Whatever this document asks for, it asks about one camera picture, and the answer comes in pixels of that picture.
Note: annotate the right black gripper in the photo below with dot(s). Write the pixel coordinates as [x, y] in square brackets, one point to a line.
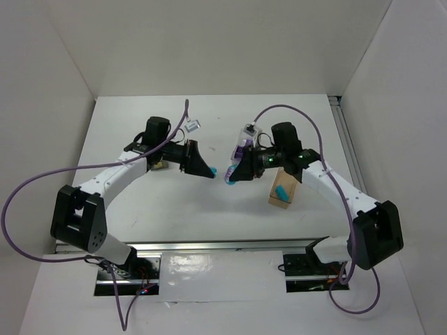
[251, 160]

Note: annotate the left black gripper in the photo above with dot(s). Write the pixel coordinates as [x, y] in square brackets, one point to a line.
[189, 155]

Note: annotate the small teal square lego brick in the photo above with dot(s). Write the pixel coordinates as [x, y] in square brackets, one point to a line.
[213, 170]

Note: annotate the purple sloped lego brick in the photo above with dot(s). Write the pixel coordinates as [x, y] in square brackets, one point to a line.
[238, 152]

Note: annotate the teal lego figure piece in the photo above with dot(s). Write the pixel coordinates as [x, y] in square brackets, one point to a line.
[228, 174]

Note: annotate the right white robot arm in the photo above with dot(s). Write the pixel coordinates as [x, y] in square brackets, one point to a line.
[375, 229]

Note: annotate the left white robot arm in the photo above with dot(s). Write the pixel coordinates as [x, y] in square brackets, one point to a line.
[79, 217]

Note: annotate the smoky grey plastic container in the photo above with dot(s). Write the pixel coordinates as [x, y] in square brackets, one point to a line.
[165, 162]

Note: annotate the clear plastic container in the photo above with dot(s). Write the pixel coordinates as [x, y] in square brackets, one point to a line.
[247, 137]

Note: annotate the orange tinted plastic container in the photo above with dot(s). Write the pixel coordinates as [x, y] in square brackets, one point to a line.
[288, 182]

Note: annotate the aluminium rail front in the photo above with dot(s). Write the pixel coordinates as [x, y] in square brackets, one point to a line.
[239, 245]

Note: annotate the aluminium rail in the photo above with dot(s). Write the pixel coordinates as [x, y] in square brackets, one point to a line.
[239, 245]
[356, 167]

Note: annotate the aluminium rail right side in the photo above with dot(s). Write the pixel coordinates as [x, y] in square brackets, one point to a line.
[356, 167]

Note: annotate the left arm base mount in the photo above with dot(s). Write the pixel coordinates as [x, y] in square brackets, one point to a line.
[145, 278]

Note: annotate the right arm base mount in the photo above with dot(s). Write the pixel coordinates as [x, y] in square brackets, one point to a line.
[302, 274]

